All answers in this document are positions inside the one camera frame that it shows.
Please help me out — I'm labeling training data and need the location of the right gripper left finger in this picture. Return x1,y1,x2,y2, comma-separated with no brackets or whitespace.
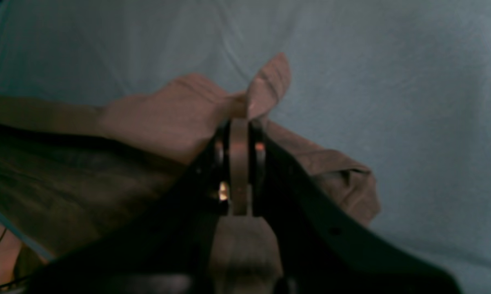
25,119,250,294

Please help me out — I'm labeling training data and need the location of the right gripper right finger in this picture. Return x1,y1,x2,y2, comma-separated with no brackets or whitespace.
249,121,461,294

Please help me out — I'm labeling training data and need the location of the dark grey T-shirt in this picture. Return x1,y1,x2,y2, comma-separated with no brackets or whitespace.
0,53,381,256

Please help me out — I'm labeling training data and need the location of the blue table cloth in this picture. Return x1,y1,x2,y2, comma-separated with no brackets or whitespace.
0,0,491,294

